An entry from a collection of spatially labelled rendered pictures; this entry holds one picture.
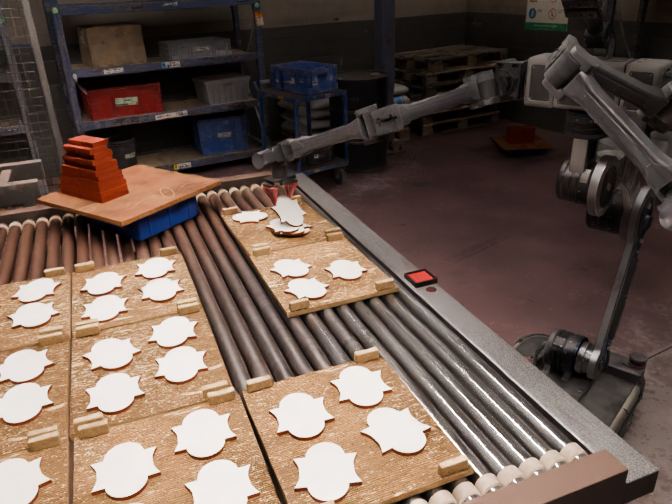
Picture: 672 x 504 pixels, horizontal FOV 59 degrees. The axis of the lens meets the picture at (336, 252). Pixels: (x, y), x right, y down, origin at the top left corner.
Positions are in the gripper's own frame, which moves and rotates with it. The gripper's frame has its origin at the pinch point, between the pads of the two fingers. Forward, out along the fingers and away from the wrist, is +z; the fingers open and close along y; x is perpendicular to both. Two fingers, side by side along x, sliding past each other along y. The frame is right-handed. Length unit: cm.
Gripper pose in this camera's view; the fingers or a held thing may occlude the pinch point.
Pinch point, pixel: (281, 200)
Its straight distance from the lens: 218.9
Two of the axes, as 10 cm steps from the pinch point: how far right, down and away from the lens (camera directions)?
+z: 0.5, 9.1, 4.2
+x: -6.8, -2.8, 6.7
